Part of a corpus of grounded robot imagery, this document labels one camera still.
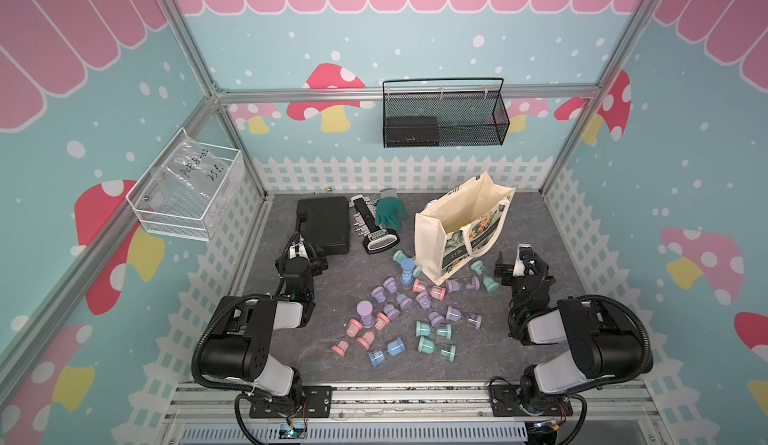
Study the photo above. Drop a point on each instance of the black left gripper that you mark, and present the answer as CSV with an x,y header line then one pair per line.
x,y
299,259

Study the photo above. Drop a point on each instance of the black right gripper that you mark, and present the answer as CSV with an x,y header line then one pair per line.
x,y
522,266

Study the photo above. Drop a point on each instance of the large purple hourglass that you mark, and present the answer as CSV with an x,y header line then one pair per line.
x,y
365,311

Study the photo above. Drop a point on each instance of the cream floral canvas tote bag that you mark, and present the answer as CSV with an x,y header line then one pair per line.
x,y
460,226

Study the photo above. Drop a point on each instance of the teal hourglass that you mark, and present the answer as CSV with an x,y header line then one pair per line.
x,y
400,258

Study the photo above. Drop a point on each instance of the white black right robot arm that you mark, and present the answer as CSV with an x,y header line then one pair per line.
x,y
607,343

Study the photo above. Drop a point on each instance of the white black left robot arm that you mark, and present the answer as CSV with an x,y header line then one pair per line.
x,y
233,352

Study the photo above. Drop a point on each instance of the green hourglass by bag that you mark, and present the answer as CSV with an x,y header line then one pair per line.
x,y
488,282

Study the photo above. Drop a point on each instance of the purple hourglass upper cluster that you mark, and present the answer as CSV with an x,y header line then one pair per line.
x,y
388,287

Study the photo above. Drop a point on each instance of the purple hourglass right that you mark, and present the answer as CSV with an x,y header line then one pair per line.
x,y
454,315

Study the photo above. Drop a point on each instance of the pink hourglass upper left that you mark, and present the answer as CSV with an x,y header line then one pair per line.
x,y
355,327

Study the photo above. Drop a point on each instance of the pink hourglass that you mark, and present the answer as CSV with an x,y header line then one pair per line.
x,y
363,342
435,292
355,327

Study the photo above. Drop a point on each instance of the pink hourglass front left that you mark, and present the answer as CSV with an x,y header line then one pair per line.
x,y
363,342

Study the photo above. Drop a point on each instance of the pink hourglass centre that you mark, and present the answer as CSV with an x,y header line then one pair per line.
x,y
435,292

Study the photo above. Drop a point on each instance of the green hourglass middle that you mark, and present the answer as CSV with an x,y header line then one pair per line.
x,y
423,330

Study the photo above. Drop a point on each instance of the green hourglass front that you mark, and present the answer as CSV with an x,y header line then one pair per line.
x,y
445,351

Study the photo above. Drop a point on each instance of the black plastic tool case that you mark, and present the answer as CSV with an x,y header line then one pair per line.
x,y
325,222

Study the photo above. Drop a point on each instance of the green work glove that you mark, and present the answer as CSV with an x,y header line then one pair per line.
x,y
390,211

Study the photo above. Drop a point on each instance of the black box in basket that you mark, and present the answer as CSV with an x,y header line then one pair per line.
x,y
411,131

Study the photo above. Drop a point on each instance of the clear acrylic wall bin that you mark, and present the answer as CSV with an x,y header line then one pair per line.
x,y
186,191

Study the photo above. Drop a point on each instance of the black wire mesh basket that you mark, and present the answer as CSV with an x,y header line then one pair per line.
x,y
470,111

